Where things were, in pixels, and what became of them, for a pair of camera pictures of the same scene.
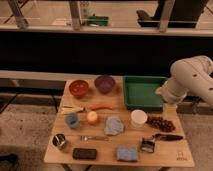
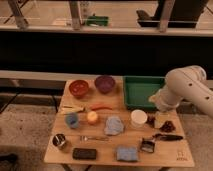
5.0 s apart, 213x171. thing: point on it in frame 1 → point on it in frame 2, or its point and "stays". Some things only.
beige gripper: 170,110 → 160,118
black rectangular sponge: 84,153 stays
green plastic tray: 139,92 stays
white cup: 138,118 stays
